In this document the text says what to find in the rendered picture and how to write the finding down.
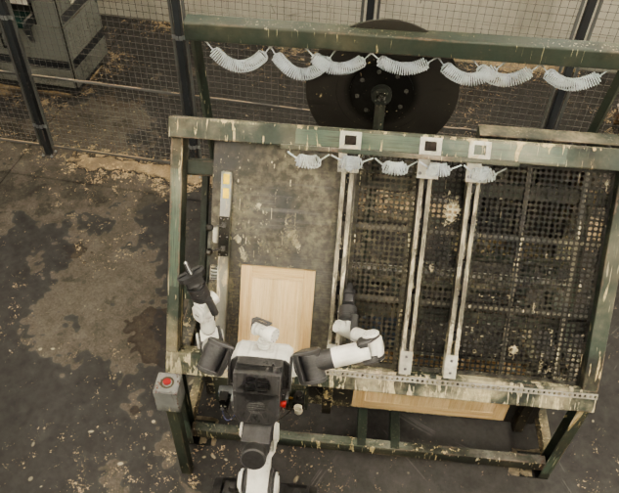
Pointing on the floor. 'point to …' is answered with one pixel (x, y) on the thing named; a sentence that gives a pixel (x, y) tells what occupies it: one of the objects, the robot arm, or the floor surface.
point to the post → (180, 441)
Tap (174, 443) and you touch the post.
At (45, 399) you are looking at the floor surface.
